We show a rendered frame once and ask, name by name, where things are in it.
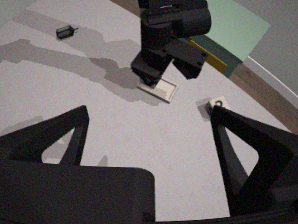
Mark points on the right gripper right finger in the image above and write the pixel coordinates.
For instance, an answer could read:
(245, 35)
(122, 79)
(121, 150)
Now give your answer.
(277, 166)

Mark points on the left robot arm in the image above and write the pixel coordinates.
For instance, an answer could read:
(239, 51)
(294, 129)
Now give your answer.
(188, 18)

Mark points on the cream rectangular tray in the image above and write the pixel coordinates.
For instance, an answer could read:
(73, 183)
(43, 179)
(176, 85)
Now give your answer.
(164, 91)

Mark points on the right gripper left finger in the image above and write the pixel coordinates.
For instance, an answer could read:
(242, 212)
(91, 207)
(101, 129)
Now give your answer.
(28, 144)

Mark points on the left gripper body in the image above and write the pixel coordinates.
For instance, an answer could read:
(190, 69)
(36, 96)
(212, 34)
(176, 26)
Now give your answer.
(140, 62)

